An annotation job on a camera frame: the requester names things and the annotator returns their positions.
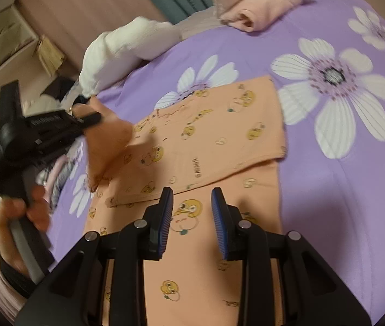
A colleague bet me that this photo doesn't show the folded pink and white clothes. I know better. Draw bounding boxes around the folded pink and white clothes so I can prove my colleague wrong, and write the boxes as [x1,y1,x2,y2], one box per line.
[212,0,312,33]

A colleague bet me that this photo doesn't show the purple floral bed sheet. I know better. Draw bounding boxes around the purple floral bed sheet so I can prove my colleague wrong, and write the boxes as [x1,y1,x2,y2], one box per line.
[50,0,385,323]

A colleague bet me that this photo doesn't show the white fluffy blanket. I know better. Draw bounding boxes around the white fluffy blanket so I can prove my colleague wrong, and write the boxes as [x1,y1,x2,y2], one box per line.
[78,16,181,98]

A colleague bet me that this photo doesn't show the person's left hand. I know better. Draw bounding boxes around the person's left hand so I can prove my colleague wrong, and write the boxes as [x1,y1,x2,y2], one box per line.
[0,185,51,277]

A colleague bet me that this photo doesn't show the orange cartoon print baby garment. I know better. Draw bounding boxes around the orange cartoon print baby garment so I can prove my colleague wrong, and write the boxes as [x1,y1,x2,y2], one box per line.
[72,76,286,325]

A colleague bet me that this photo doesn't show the folded grey garment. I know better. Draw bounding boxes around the folded grey garment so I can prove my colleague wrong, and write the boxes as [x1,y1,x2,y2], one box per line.
[44,155,75,214]

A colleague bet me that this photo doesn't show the cardboard box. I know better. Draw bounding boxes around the cardboard box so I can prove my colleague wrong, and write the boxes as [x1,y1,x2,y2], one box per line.
[36,35,66,77]

